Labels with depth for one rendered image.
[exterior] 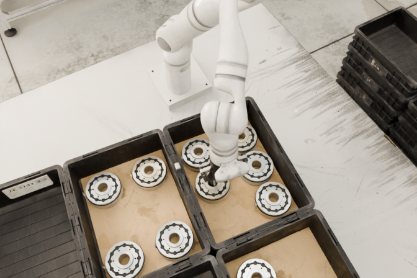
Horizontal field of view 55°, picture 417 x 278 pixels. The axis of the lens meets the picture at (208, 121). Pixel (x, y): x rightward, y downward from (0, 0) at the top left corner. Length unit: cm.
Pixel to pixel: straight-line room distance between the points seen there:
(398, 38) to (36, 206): 177
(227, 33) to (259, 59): 79
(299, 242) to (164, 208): 39
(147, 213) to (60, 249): 26
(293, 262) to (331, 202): 31
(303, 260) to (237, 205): 23
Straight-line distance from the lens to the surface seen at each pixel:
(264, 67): 164
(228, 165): 101
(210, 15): 106
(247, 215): 119
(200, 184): 119
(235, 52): 88
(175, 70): 139
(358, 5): 310
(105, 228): 122
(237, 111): 87
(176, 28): 119
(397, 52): 215
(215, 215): 118
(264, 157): 124
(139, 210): 121
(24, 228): 130
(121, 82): 163
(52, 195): 131
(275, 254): 116
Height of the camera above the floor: 195
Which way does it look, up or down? 57 degrees down
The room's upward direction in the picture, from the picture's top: 2 degrees counter-clockwise
